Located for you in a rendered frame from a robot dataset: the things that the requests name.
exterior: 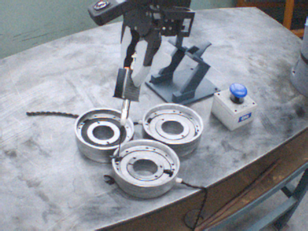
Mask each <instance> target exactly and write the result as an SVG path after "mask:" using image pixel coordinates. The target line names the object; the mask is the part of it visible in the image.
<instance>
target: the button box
mask: <svg viewBox="0 0 308 231"><path fill-rule="evenodd" d="M256 109H257V104H256V103H255V102H254V101H253V99H251V98H250V97H248V95H247V96H246V97H244V98H240V99H239V100H237V99H236V98H235V97H234V96H233V95H232V94H231V93H230V89H226V90H223V91H220V92H217V93H214V99H213V102H212V108H211V112H212V113H213V114H214V115H215V116H216V117H217V118H218V119H219V120H220V121H221V122H222V123H223V125H224V126H225V127H227V128H228V130H229V131H230V132H232V131H233V130H235V129H238V128H240V127H242V126H244V125H246V124H248V123H250V122H252V121H254V116H255V112H256Z"/></svg>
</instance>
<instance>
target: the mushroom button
mask: <svg viewBox="0 0 308 231"><path fill-rule="evenodd" d="M229 88H230V93H231V94H232V95H233V96H234V97H235V98H236V99H237V100H239V99H240V98H244V97H246V96H247V94H248V91H247V88H246V87H245V86H244V85H242V84H239V83H232V84H231V85H230V87H229Z"/></svg>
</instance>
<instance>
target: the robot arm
mask: <svg viewBox="0 0 308 231"><path fill-rule="evenodd" d="M191 1H192V0H98V1H97V2H95V3H93V4H91V5H89V7H88V8H87V10H88V13H89V16H90V17H91V19H93V21H94V22H95V23H96V25H98V26H102V25H104V24H106V23H109V22H110V21H112V20H114V19H115V18H118V17H120V16H122V15H123V14H125V13H126V16H125V18H124V20H123V24H122V29H121V38H120V44H121V51H120V55H121V61H122V68H123V69H124V68H125V67H128V68H130V66H131V62H132V56H133V55H134V53H135V50H136V52H137V57H136V60H135V63H134V66H133V73H132V74H131V77H132V80H133V83H134V85H135V87H138V86H140V85H141V83H142V82H143V81H145V79H146V77H147V76H148V74H149V73H151V72H154V71H156V70H159V69H161V68H163V67H167V66H169V64H170V63H171V55H168V54H166V53H164V52H163V51H162V48H163V41H162V36H166V37H171V36H176V35H177V38H180V37H186V38H188V37H189V36H190V32H191V28H192V26H193V21H194V16H195V13H196V12H195V11H193V10H191V9H190V3H191ZM184 19H190V25H189V27H188V31H181V30H184V29H185V27H186V26H185V25H184ZM290 74H291V75H290V80H291V83H292V85H293V86H294V87H295V88H296V90H297V91H298V92H300V93H301V94H302V95H303V96H305V97H306V98H308V17H307V22H306V24H305V33H304V36H303V42H302V47H301V51H300V56H299V58H298V60H297V61H296V63H295V64H294V66H293V67H292V69H291V73H290Z"/></svg>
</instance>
